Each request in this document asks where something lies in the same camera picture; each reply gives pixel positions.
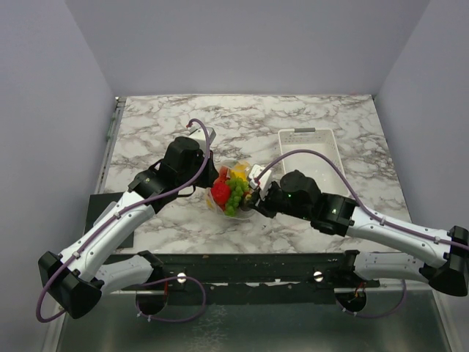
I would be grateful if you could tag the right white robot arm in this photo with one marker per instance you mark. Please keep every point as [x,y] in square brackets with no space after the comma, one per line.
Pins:
[436,257]

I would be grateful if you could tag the black mounting rail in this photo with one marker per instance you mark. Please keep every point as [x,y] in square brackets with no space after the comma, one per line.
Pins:
[249,279]

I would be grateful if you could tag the metal table edge strip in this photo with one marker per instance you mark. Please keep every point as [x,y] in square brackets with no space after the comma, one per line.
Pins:
[111,138]

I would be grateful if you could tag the yellow bell pepper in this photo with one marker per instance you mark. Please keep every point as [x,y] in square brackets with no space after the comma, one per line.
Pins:
[240,170]

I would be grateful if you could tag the green grape bunch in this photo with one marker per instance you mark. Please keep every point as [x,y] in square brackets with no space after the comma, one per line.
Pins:
[239,189]

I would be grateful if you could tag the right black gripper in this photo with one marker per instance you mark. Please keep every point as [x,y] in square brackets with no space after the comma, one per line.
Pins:
[261,201]

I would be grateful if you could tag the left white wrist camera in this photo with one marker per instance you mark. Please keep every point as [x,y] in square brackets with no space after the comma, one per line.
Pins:
[198,134]

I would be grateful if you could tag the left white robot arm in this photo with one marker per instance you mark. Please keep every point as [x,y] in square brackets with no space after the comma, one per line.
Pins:
[79,276]

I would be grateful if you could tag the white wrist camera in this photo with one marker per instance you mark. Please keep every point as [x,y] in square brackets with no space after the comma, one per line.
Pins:
[198,134]
[259,179]

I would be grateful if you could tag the clear zip top bag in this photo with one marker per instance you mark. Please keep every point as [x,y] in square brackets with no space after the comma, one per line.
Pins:
[244,212]

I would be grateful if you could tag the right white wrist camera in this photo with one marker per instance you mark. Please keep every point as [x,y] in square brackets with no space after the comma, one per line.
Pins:
[259,179]

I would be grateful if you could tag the red watermelon slice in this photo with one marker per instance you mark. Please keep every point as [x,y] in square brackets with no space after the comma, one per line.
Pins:
[223,176]

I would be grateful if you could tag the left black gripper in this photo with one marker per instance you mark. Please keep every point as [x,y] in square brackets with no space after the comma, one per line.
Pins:
[211,174]

